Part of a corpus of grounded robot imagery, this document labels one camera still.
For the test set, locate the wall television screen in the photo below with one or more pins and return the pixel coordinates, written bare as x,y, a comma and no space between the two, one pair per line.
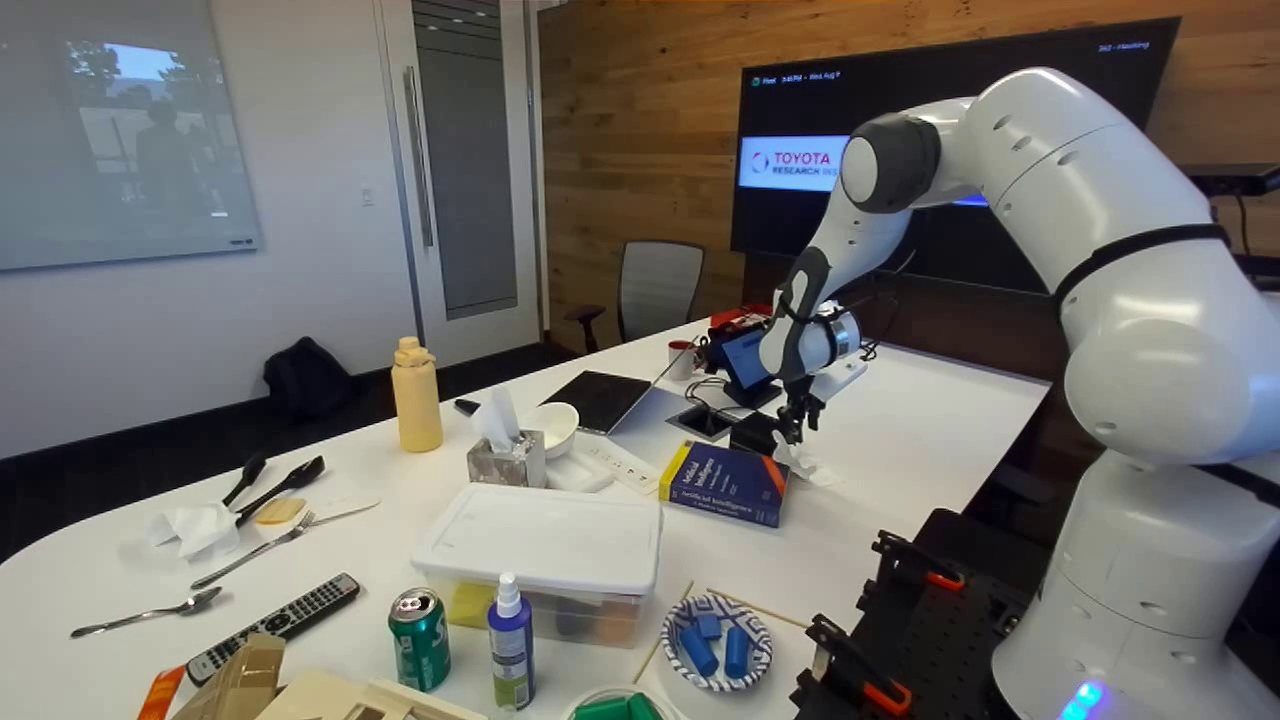
796,116

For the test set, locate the black remote control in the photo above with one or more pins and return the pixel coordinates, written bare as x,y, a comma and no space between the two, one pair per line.
283,627

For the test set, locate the white crumpled tissue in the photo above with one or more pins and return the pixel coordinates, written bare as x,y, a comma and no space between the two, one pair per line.
188,528

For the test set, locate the black orange clamp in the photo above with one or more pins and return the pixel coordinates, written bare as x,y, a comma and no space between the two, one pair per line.
846,668
912,567

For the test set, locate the tissue box with tissue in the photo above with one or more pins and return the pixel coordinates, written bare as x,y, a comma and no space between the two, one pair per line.
506,450

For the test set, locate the black spatula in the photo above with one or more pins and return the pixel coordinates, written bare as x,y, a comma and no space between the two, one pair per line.
246,479

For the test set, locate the wooden chopstick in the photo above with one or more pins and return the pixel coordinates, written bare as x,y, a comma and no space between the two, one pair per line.
763,610
662,635

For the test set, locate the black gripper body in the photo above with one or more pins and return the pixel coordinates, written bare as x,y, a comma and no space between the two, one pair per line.
800,409

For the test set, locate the clear plastic bin white lid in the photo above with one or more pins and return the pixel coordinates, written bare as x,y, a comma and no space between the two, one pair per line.
580,556

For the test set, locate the white napkin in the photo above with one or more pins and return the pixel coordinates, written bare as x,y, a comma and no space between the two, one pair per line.
796,460

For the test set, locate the yellow mustard bottle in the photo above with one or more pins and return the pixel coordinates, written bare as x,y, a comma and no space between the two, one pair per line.
416,399

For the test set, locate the black orange clamp near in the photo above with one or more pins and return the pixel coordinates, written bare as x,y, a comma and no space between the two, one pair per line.
846,668

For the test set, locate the silver knife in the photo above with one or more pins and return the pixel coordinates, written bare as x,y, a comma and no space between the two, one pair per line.
279,541

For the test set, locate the black box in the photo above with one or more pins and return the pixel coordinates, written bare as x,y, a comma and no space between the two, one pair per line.
756,435

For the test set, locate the black perforated mounting board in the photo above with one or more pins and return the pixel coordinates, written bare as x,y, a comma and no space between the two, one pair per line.
942,643

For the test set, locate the green soda can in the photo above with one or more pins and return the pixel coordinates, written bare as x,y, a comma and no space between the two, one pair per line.
421,637

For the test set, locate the wooden shape sorter box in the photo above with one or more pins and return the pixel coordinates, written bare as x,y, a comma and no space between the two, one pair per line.
249,690

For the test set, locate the blue and orange book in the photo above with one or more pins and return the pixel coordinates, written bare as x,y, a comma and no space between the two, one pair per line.
726,480

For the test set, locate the white door with glass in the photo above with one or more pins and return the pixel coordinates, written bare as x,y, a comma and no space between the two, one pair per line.
467,168

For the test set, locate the small tablet display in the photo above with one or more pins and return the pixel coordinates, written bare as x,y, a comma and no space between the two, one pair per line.
748,380

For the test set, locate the silver spoon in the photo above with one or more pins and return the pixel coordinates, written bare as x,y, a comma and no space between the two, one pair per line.
188,607

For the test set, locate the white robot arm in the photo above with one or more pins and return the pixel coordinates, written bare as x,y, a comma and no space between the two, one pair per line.
1173,368

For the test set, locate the grey office chair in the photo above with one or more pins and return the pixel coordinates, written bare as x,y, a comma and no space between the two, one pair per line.
658,284

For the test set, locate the black orange clamp far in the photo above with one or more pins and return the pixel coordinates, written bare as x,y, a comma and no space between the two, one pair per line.
912,567

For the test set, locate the white bowl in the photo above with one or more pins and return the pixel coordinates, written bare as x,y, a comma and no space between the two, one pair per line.
554,424

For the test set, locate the wall whiteboard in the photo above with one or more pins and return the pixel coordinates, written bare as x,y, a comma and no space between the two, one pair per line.
119,139

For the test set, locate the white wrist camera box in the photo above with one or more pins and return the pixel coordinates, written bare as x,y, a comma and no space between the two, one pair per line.
830,380

